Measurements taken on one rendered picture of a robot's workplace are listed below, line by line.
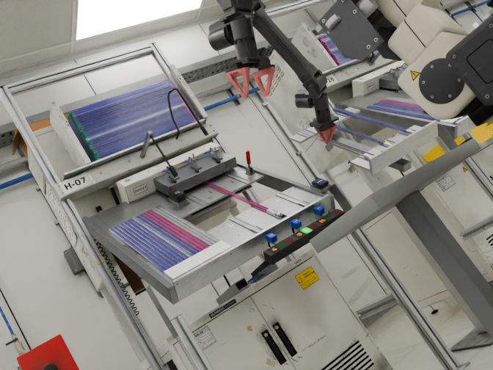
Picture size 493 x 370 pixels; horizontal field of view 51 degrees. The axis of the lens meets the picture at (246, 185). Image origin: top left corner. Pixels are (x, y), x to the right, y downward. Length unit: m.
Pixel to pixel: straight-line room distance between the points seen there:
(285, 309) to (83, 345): 1.78
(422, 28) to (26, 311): 2.89
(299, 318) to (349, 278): 2.17
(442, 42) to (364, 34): 0.18
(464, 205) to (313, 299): 0.99
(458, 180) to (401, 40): 1.52
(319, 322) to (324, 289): 0.14
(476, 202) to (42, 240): 2.63
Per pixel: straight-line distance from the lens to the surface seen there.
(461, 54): 1.19
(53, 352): 1.64
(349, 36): 1.36
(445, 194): 2.67
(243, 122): 4.40
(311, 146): 3.11
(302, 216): 1.81
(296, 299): 2.05
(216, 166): 2.20
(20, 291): 3.59
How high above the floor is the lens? 0.51
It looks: 13 degrees up
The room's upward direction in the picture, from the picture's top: 34 degrees counter-clockwise
